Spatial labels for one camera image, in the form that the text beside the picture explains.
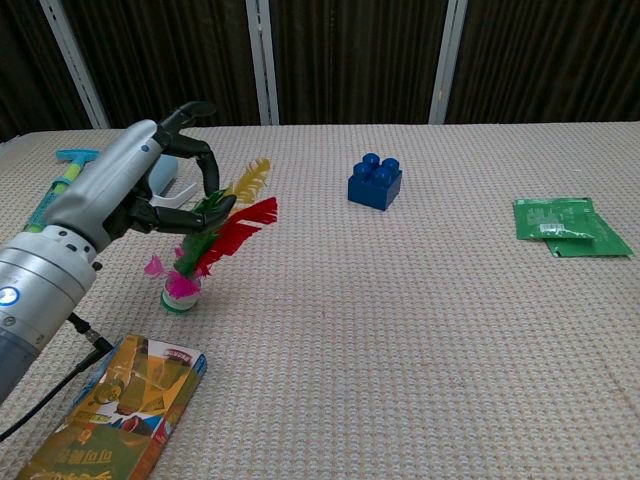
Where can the yellow blue snack box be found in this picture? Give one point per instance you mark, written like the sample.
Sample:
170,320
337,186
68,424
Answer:
117,415

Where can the green blue water pump toy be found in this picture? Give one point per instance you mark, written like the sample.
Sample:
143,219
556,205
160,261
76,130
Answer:
65,180

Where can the blue toy building block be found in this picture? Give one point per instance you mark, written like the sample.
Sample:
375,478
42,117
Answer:
375,187

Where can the small green foil sachet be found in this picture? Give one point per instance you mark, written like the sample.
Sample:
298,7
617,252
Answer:
595,245

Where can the dark pleated curtain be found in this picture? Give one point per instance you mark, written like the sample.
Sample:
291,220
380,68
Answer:
357,60

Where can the large green foil sachet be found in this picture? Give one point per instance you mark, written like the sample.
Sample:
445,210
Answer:
555,220

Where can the colourful feather shuttlecock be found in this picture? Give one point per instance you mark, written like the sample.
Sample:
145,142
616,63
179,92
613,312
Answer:
220,235

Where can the grey metal frame post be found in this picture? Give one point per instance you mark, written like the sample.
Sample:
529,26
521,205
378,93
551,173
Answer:
263,62
447,62
75,62

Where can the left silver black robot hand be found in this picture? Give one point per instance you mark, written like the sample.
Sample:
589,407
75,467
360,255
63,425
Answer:
112,182

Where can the light blue plastic cup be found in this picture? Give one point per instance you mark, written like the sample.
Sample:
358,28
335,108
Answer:
167,172

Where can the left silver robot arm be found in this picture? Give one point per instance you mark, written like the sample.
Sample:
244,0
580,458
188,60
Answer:
35,295

